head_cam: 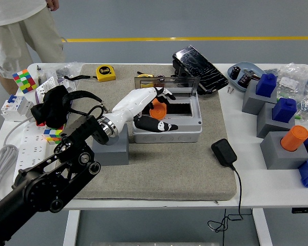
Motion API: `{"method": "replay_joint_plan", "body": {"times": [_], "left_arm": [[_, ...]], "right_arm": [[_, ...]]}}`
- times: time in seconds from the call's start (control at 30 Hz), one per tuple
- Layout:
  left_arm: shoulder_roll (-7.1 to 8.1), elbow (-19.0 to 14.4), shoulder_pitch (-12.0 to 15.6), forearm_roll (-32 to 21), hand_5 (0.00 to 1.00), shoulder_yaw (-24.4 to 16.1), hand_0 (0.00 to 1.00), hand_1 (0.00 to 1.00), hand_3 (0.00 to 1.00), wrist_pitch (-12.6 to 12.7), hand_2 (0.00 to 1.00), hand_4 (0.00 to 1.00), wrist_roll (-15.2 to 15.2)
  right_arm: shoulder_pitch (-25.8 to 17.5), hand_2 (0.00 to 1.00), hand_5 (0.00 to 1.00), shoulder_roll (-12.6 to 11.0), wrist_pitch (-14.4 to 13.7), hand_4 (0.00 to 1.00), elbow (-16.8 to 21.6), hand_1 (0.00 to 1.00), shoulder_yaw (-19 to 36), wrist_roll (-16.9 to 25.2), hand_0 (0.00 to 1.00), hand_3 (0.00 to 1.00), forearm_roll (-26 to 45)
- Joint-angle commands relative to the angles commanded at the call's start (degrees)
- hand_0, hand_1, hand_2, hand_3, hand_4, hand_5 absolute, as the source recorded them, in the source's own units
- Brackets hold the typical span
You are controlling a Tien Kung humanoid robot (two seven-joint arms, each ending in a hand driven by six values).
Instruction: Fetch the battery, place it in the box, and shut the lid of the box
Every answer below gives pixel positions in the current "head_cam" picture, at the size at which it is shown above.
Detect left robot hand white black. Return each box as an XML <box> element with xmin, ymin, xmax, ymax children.
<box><xmin>110</xmin><ymin>86</ymin><xmax>179</xmax><ymax>134</ymax></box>

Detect person's hand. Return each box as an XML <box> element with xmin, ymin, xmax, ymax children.
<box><xmin>46</xmin><ymin>0</ymin><xmax>61</xmax><ymax>12</ymax></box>

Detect orange cylinder battery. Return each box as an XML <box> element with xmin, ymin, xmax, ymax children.
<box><xmin>280</xmin><ymin>125</ymin><xmax>308</xmax><ymax>152</ymax></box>
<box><xmin>148</xmin><ymin>98</ymin><xmax>168</xmax><ymax>120</ymax></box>

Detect smoky transparent box lid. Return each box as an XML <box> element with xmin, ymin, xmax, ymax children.
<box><xmin>134</xmin><ymin>75</ymin><xmax>201</xmax><ymax>97</ymax></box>

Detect blue square battery block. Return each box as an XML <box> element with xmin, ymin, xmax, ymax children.
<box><xmin>255</xmin><ymin>73</ymin><xmax>277</xmax><ymax>97</ymax></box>
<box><xmin>272</xmin><ymin>97</ymin><xmax>297</xmax><ymax>124</ymax></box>

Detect yellow tape measure black label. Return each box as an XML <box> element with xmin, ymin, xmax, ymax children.
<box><xmin>95</xmin><ymin>65</ymin><xmax>117</xmax><ymax>83</ymax></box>

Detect person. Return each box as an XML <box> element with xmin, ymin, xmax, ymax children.
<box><xmin>0</xmin><ymin>0</ymin><xmax>66</xmax><ymax>95</ymax></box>

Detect grey block with round hole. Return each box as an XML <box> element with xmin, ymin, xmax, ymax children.
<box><xmin>92</xmin><ymin>125</ymin><xmax>130</xmax><ymax>166</ymax></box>

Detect clear plastic bag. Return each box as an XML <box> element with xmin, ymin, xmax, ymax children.
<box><xmin>41</xmin><ymin>61</ymin><xmax>84</xmax><ymax>85</ymax></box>

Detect black case cracked glass panel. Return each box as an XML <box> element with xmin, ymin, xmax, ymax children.
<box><xmin>171</xmin><ymin>45</ymin><xmax>229</xmax><ymax>95</ymax></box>

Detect grey-brown table mat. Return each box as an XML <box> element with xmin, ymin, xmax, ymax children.
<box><xmin>74</xmin><ymin>63</ymin><xmax>237</xmax><ymax>201</ymax></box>

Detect black cloth glove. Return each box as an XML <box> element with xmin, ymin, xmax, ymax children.
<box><xmin>30</xmin><ymin>85</ymin><xmax>72</xmax><ymax>128</ymax></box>

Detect large colourful puzzle cube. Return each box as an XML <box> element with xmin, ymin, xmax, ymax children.
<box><xmin>11</xmin><ymin>69</ymin><xmax>39</xmax><ymax>94</ymax></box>

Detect small colourful puzzle cube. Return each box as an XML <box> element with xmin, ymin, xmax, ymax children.
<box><xmin>43</xmin><ymin>125</ymin><xmax>65</xmax><ymax>145</ymax></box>

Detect black power adapter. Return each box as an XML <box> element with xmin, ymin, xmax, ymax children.
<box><xmin>210</xmin><ymin>138</ymin><xmax>238</xmax><ymax>168</ymax></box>

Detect white power strip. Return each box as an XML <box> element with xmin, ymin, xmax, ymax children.
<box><xmin>13</xmin><ymin>120</ymin><xmax>65</xmax><ymax>183</ymax></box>

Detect white circuit breaker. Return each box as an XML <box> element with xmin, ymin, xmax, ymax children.
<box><xmin>0</xmin><ymin>94</ymin><xmax>34</xmax><ymax>122</ymax></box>

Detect grey holder block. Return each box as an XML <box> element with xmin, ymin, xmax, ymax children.
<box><xmin>259</xmin><ymin>131</ymin><xmax>308</xmax><ymax>170</ymax></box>
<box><xmin>256</xmin><ymin>102</ymin><xmax>296</xmax><ymax>139</ymax></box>
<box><xmin>241</xmin><ymin>79</ymin><xmax>278</xmax><ymax>115</ymax></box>

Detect blue-grey oval tray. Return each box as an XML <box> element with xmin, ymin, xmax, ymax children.
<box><xmin>227</xmin><ymin>61</ymin><xmax>264</xmax><ymax>93</ymax></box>

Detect small red metal part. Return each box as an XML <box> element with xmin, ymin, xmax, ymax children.
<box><xmin>243</xmin><ymin>68</ymin><xmax>260</xmax><ymax>80</ymax></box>

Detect white table leg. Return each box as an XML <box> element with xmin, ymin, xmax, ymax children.
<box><xmin>63</xmin><ymin>210</ymin><xmax>80</xmax><ymax>246</ymax></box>
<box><xmin>252</xmin><ymin>209</ymin><xmax>273</xmax><ymax>246</ymax></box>

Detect clear plastic parts bags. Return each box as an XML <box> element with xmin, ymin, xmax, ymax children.
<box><xmin>263</xmin><ymin>63</ymin><xmax>308</xmax><ymax>121</ymax></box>

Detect blue plastic holder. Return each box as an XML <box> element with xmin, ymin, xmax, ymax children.
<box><xmin>297</xmin><ymin>158</ymin><xmax>308</xmax><ymax>189</ymax></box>

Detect grey electrical enclosure box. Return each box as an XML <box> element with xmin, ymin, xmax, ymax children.
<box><xmin>132</xmin><ymin>92</ymin><xmax>203</xmax><ymax>144</ymax></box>

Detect black tape measure strap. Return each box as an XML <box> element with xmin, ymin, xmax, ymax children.
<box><xmin>63</xmin><ymin>74</ymin><xmax>98</xmax><ymax>81</ymax></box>

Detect white thick power cable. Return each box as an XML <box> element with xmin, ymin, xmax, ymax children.
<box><xmin>0</xmin><ymin>116</ymin><xmax>35</xmax><ymax>203</ymax></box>

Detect black adapter cord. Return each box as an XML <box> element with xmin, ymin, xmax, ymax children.
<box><xmin>207</xmin><ymin>165</ymin><xmax>244</xmax><ymax>233</ymax></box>

